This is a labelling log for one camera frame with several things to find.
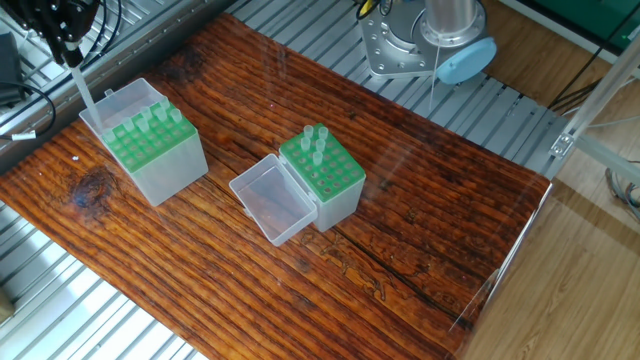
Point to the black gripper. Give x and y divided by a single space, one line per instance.
55 8

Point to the translucent tip box green rack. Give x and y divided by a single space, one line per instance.
170 170
340 200

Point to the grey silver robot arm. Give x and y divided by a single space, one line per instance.
440 35

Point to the clear hinged box lid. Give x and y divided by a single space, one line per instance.
112 108
270 200

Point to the yellow tag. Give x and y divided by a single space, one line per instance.
366 6

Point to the glossy wooden board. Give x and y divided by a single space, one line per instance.
450 210

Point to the grey metal mount plate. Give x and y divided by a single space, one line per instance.
395 50

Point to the aluminium frame corner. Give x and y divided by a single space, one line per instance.
590 125

